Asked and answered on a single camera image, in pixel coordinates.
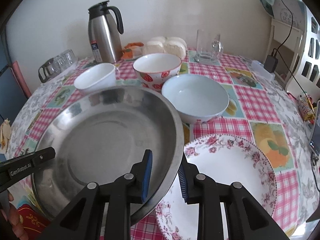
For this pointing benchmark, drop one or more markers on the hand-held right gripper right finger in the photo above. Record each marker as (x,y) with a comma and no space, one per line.
(182,183)

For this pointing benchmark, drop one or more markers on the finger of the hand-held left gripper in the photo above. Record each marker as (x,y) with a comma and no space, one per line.
(27,165)

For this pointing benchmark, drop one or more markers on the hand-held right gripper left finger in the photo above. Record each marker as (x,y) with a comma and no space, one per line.
(147,177)

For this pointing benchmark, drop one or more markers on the floral white plate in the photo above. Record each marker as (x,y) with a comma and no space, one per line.
(225,160)

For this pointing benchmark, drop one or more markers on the stainless steel basin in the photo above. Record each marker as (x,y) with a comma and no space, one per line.
(100,135)

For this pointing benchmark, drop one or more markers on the strawberry print bowl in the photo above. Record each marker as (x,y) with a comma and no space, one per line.
(155,65)

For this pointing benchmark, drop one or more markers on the person's left hand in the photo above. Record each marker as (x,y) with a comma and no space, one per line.
(16,217)

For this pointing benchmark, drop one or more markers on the crumpled beige paper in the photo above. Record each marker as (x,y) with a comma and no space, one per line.
(5,135)

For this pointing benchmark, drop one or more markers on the red embroidered cloth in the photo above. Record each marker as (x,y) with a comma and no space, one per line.
(32,218)

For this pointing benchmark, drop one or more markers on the pink foam tube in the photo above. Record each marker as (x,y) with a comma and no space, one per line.
(22,80)

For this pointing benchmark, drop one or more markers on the pale round bowl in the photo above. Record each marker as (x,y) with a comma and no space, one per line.
(195,95)

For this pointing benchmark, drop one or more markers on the clear glass cup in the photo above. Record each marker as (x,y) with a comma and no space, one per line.
(68,57)
(59,62)

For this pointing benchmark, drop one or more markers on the white square bowl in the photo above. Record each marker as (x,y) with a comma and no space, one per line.
(92,77)

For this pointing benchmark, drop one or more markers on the orange snack packet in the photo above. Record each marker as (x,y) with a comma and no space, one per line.
(131,51)

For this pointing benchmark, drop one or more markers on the bag of white steamed buns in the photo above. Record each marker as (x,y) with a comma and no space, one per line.
(167,46)

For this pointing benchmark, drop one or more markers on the white plastic box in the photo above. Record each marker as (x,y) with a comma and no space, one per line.
(261,70)

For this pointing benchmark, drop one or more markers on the tall clear glass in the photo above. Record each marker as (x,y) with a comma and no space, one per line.
(203,45)

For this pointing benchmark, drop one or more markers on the clear glass mug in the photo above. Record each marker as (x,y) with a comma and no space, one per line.
(218,47)

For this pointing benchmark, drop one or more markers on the dark phone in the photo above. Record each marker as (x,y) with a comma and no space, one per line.
(315,130)

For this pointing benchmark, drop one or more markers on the colourful packet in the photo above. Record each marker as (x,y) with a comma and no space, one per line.
(305,107)

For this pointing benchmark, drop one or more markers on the stainless steel thermos jug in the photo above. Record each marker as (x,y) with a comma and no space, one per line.
(105,35)

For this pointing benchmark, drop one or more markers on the black charger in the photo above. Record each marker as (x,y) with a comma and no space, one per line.
(271,63)

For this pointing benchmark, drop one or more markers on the white wooden rack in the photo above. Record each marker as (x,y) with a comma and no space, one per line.
(285,37)

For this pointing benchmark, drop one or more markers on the green cloth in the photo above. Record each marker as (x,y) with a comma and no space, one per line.
(266,1)

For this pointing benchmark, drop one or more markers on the white decorated board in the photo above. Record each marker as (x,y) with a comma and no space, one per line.
(297,10)

